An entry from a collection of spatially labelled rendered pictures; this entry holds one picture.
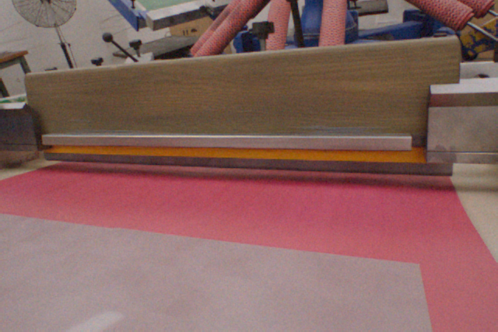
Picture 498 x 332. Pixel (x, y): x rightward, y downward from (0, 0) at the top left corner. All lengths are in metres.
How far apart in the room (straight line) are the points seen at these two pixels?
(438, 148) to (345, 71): 0.08
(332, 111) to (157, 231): 0.15
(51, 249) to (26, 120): 0.22
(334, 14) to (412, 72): 0.51
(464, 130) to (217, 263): 0.18
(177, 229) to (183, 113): 0.13
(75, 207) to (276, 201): 0.15
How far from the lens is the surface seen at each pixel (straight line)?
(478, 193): 0.28
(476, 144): 0.26
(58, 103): 0.40
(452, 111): 0.26
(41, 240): 0.24
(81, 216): 0.27
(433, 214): 0.24
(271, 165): 0.30
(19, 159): 0.50
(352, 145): 0.26
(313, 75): 0.27
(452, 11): 0.84
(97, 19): 5.89
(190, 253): 0.19
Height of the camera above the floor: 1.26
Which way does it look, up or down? 26 degrees down
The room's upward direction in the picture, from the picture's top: 10 degrees counter-clockwise
